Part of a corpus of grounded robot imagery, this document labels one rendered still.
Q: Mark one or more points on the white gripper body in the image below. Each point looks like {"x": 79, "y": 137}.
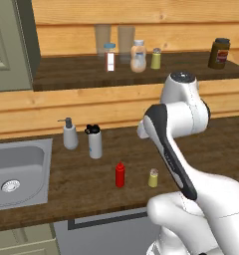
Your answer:
{"x": 143, "y": 129}

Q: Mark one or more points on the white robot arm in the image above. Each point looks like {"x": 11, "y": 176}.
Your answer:
{"x": 194, "y": 116}

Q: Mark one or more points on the white bottle with black cap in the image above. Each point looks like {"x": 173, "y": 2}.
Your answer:
{"x": 95, "y": 144}

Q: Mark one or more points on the yellow shaker with silver cap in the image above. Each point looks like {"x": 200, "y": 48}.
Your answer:
{"x": 155, "y": 60}
{"x": 153, "y": 180}

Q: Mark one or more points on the red condiment bottle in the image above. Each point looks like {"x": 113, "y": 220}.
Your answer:
{"x": 120, "y": 176}

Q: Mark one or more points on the beige condiment bottle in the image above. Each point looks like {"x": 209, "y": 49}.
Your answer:
{"x": 138, "y": 58}

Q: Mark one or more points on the blue-capped bottle with red label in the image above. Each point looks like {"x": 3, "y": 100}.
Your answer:
{"x": 109, "y": 59}

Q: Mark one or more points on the dark wooden cabinet shelf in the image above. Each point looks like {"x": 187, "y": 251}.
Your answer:
{"x": 78, "y": 74}

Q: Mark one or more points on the grey-green cabinet door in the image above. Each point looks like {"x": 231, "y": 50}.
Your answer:
{"x": 8, "y": 43}

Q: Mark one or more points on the grey-green lower cabinet drawer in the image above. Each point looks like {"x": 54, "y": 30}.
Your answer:
{"x": 22, "y": 240}

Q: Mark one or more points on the grey soap dispenser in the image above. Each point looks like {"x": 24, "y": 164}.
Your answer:
{"x": 70, "y": 136}

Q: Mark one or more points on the clear drinking glass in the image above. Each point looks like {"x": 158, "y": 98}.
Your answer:
{"x": 125, "y": 38}
{"x": 102, "y": 36}

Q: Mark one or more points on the brown jar with red label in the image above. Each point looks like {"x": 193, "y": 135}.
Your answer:
{"x": 219, "y": 54}

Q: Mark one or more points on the grey dishwasher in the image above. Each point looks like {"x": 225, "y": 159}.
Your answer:
{"x": 108, "y": 239}

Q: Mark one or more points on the steel sink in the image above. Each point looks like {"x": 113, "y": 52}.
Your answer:
{"x": 18, "y": 172}

